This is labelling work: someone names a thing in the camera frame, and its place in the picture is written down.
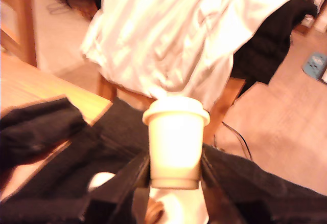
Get white coffee capsule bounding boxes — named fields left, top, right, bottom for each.
left=142, top=96, right=211, bottom=190

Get dark red printed mug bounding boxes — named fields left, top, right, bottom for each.
left=88, top=172, right=210, bottom=224

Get dark grey knitted cloth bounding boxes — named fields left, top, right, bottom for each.
left=0, top=97, right=327, bottom=224

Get black garment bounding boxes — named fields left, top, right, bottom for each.
left=229, top=0, right=319, bottom=92

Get pale blue box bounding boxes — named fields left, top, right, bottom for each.
left=302, top=52, right=327, bottom=79

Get white cloth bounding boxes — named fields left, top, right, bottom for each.
left=80, top=0, right=307, bottom=109

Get black floor cable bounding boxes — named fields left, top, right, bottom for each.
left=213, top=121, right=253, bottom=161

